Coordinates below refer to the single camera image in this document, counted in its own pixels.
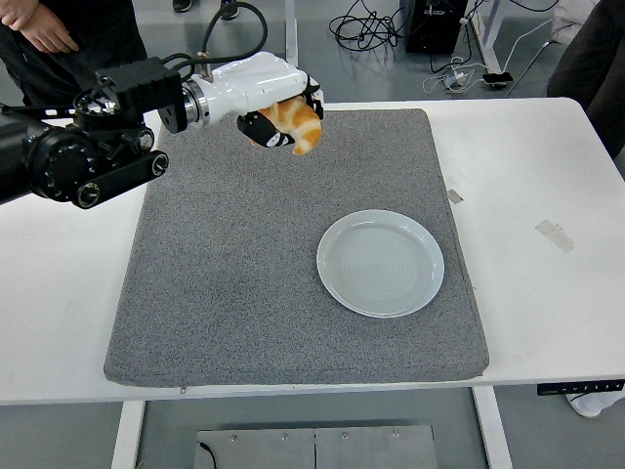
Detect thin black cable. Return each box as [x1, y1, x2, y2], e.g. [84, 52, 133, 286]
[196, 441, 219, 469]

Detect person's right hand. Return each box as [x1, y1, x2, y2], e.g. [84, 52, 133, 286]
[0, 0, 80, 54]

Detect person in dark clothing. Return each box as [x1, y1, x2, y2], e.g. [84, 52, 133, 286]
[546, 0, 625, 160]

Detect person's white shoe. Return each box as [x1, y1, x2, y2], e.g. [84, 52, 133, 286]
[565, 390, 622, 418]

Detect white fabric garment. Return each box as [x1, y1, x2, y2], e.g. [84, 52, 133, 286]
[551, 0, 590, 43]

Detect black equipment box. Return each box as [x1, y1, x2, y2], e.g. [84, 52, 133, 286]
[400, 0, 463, 55]

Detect tangled black cables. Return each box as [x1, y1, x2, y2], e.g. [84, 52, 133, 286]
[329, 0, 406, 53]

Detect grey metal plate with screws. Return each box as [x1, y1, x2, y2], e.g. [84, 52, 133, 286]
[196, 424, 438, 469]

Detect white straight table leg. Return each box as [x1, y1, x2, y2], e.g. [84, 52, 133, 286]
[284, 0, 301, 98]

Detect white charger cable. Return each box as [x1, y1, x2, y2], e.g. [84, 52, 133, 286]
[422, 56, 489, 94]

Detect black phone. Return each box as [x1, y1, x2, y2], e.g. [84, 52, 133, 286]
[481, 71, 515, 90]

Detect golden croissant bread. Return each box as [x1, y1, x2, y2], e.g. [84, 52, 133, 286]
[248, 96, 323, 156]

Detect grey round plate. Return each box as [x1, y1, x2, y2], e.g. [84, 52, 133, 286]
[315, 208, 445, 320]

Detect person in black clothing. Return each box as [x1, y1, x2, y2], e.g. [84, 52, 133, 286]
[0, 0, 147, 108]

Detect white slanted desk leg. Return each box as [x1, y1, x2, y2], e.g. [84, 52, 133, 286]
[471, 0, 504, 74]

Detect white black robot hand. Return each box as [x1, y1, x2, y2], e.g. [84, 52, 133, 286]
[192, 51, 326, 150]

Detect large grey tape piece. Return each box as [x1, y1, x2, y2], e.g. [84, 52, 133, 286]
[535, 219, 576, 254]

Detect grey fabric mat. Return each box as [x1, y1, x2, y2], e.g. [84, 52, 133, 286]
[103, 107, 491, 390]

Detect black table control panel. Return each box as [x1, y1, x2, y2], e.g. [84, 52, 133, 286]
[536, 379, 625, 397]

